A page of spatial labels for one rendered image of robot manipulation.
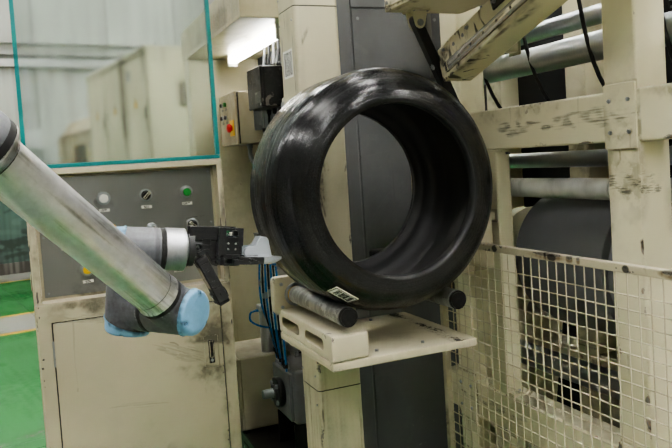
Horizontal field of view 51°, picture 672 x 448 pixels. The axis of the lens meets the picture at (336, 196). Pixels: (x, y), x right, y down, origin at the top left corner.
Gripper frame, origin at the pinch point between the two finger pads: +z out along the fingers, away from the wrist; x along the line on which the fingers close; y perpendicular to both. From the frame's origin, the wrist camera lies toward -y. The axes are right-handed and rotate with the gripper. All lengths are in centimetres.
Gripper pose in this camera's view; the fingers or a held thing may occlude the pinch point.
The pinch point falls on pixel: (275, 260)
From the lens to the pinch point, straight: 159.9
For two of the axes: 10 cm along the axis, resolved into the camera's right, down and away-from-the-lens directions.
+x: -3.9, -0.2, 9.2
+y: 0.5, -10.0, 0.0
